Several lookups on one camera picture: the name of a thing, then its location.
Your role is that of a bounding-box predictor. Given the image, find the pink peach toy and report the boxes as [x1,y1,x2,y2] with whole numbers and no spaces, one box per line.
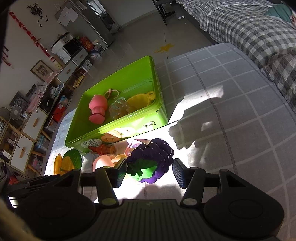
[92,155,114,172]

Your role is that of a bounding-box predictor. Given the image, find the yellow corn toy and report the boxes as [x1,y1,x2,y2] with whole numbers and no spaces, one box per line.
[54,149,82,176]

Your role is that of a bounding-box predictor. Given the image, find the red lobster toy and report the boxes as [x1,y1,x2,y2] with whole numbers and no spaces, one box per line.
[88,144,116,155]

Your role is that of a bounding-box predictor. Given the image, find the purple grape toy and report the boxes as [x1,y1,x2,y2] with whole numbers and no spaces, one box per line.
[126,138,174,184]

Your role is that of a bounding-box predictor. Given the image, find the pink pig toy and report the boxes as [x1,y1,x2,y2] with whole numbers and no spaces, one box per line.
[89,95,108,125]

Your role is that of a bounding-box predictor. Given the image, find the yellow plastic bowl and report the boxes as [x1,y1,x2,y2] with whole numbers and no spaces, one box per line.
[127,91,156,110]

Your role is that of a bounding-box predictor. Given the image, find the brown octopus toy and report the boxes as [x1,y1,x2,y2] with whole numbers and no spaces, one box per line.
[109,97,137,120]

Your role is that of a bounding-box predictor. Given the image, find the white wooden sideboard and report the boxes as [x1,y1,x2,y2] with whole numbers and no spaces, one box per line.
[0,47,90,175]

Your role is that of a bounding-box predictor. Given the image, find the grey checked tablecloth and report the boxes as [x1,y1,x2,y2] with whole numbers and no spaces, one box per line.
[45,43,295,240]

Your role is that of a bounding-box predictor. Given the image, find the green plastic storage box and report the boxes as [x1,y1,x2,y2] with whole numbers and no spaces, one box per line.
[65,56,168,153]

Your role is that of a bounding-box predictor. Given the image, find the red storage box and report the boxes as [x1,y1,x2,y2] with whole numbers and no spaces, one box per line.
[53,103,66,123]

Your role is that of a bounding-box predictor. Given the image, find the white desk fan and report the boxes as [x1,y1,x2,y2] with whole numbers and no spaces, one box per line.
[10,105,23,121]

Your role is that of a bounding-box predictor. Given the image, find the framed cartoon picture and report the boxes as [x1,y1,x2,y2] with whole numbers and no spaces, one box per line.
[30,60,53,82]

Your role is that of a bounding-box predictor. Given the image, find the black microwave oven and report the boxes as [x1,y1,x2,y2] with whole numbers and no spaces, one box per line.
[63,38,81,57]

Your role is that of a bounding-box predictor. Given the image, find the checked sofa blanket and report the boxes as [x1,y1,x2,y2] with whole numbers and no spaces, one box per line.
[178,1,295,110]

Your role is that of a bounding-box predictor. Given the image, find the silver refrigerator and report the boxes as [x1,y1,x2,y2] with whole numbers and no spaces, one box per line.
[55,1,117,49]

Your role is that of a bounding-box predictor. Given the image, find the dark chair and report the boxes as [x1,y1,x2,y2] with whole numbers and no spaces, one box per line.
[152,0,176,25]

